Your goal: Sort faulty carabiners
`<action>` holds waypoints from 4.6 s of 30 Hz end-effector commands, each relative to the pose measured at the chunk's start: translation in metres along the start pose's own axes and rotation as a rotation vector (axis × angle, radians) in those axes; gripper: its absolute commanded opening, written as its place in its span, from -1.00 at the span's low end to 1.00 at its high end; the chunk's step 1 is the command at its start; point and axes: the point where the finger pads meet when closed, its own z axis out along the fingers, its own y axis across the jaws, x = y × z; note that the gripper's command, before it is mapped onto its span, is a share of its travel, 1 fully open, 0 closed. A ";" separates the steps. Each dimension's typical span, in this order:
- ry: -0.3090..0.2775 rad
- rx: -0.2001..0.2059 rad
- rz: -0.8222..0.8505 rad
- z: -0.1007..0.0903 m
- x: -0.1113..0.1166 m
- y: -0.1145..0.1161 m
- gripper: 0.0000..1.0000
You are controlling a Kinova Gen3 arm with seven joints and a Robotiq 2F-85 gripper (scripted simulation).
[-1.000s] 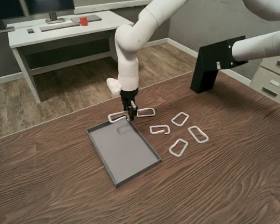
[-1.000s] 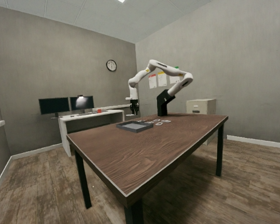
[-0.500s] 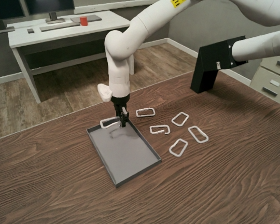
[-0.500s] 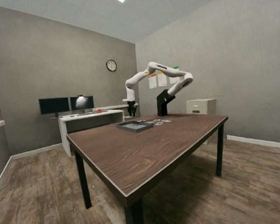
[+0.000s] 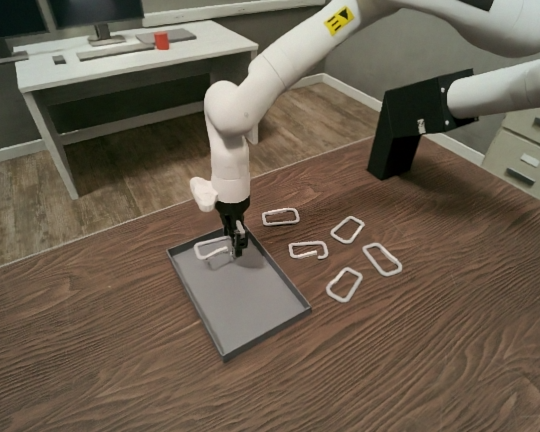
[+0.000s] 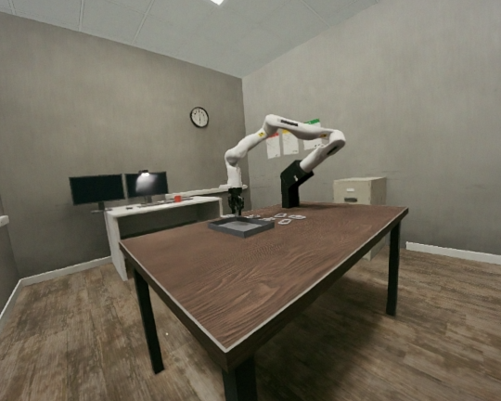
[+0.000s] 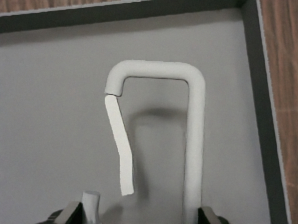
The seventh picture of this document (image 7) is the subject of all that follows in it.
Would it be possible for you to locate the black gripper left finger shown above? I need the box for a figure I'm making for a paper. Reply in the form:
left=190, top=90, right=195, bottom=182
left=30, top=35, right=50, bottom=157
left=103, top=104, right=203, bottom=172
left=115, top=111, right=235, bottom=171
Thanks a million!
left=37, top=201, right=82, bottom=224

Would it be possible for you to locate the grey tray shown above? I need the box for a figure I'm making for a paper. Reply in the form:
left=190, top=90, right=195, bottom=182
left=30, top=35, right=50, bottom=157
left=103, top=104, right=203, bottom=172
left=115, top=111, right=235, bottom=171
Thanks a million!
left=0, top=0, right=292, bottom=224

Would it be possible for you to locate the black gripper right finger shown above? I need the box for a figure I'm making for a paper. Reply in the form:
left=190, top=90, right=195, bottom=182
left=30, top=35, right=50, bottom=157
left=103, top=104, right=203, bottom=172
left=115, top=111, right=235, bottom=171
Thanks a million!
left=198, top=206, right=230, bottom=224

